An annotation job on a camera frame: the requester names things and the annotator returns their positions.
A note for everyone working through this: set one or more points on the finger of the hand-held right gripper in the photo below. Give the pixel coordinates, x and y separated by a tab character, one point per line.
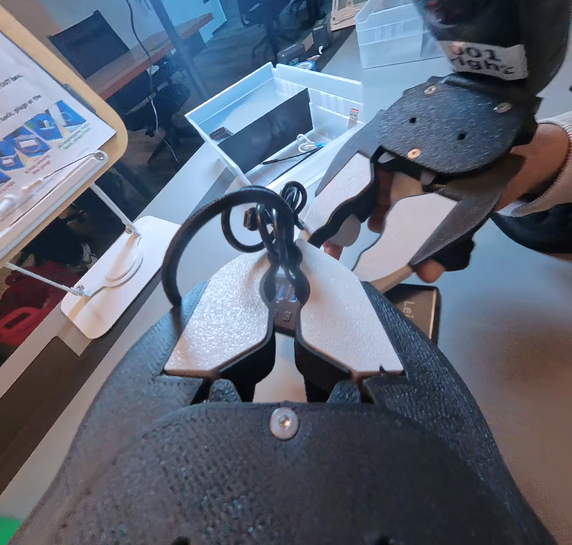
344	187
411	227

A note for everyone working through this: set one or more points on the person's right hand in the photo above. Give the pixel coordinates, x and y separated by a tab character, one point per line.
545	160

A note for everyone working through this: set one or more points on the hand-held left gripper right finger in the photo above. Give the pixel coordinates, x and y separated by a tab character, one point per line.
348	321

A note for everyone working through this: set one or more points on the black portable drive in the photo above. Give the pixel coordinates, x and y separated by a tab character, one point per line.
420	312

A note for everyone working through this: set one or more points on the printed paper sheet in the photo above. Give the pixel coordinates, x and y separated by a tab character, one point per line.
44	106

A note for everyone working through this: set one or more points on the black office chair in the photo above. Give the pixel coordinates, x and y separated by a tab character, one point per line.
268	8
89	44

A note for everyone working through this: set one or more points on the wooden document board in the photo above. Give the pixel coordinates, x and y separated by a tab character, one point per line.
117	133

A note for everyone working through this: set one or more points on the blue tape roll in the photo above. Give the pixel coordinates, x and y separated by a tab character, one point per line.
308	65

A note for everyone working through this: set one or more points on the small wooden frame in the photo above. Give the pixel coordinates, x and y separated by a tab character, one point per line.
344	24

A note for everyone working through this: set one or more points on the dark red plastic object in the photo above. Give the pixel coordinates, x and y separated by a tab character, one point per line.
27	321

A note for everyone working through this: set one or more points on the black flat panel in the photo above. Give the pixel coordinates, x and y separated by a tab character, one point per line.
268	133

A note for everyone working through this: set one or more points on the black multi-port usb hub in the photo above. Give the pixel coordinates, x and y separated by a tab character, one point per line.
286	317

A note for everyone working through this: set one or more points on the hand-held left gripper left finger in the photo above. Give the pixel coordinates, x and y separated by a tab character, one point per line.
214	321

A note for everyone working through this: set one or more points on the green plastic bin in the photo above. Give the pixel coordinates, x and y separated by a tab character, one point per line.
9	531

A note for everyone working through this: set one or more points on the wooden top office desk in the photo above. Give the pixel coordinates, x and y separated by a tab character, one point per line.
178	30

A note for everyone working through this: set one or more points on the small usb adapter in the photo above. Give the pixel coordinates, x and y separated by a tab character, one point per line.
221	133

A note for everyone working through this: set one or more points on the usb stick with orange tip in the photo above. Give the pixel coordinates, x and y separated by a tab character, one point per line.
353	118

